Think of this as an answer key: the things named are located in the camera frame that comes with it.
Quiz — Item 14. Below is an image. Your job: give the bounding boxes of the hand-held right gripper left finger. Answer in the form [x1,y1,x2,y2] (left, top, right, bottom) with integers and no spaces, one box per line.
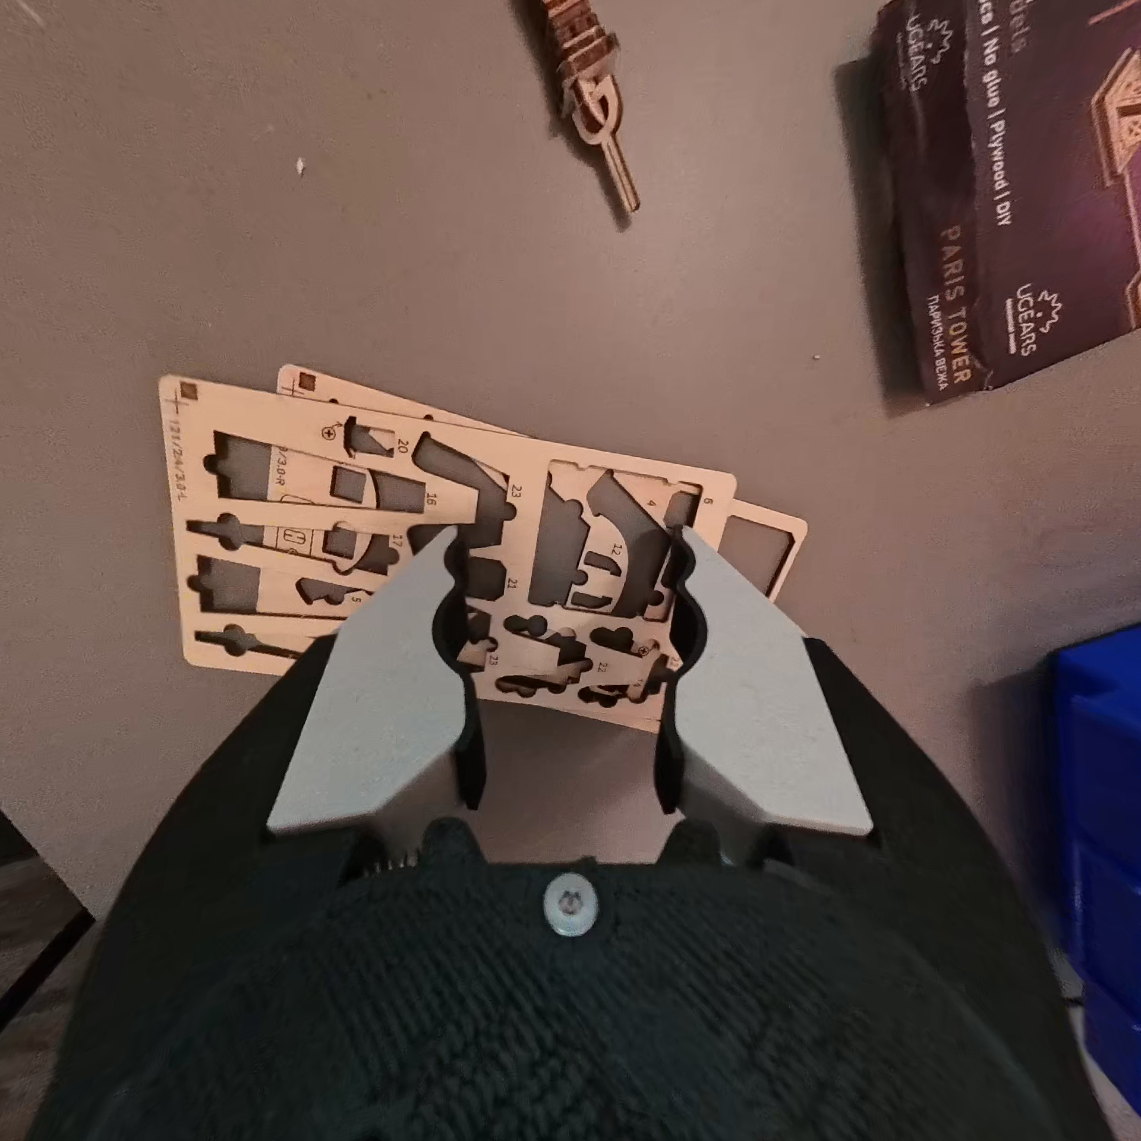
[265,525,488,837]

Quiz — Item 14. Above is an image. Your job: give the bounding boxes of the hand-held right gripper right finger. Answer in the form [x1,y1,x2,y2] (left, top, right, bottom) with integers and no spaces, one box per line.
[655,525,874,856]

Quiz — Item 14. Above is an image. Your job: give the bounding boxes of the wooden puzzle part sheet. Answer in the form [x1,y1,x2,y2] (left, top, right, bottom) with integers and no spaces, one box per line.
[275,363,808,616]
[158,374,738,734]

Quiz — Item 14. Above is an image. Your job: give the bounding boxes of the grey desk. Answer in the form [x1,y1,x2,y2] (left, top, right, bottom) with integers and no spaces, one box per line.
[0,0,1141,1009]

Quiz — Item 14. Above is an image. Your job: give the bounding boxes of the blue storage bin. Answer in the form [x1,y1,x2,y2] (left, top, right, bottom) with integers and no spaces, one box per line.
[1042,623,1141,1070]

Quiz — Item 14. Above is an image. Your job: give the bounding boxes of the purple puzzle box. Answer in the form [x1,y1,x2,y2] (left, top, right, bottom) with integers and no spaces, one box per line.
[866,0,1141,410]

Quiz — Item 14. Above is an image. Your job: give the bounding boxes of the wooden tower spire model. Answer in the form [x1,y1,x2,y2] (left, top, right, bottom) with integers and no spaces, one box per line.
[532,0,643,215]

